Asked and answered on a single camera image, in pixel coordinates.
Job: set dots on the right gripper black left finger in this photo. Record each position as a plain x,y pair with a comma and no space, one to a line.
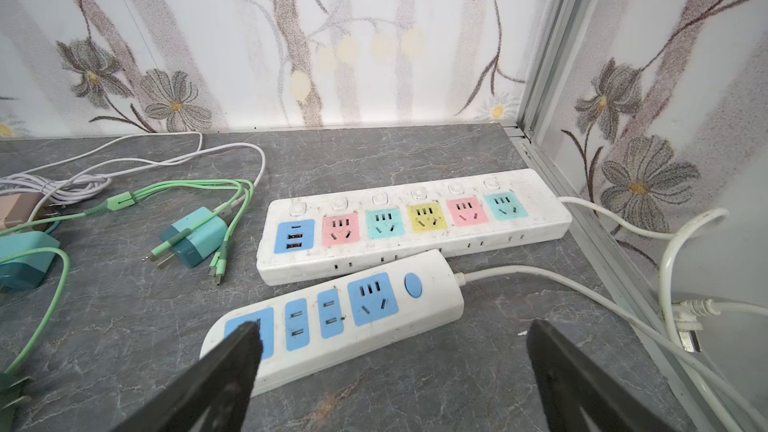
212,395

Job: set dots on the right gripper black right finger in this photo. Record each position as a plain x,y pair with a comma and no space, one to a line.
576,394

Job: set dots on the teal charger plug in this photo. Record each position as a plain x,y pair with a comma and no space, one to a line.
26,273
194,238

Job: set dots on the white power strip blue outlets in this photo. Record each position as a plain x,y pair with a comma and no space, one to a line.
317,327

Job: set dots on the white six-outlet colourful power strip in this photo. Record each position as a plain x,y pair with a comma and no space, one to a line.
329,235

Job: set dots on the dark green charger plug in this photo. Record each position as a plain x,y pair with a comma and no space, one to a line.
12,397

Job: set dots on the pink charger plug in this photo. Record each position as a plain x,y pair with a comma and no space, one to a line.
15,209

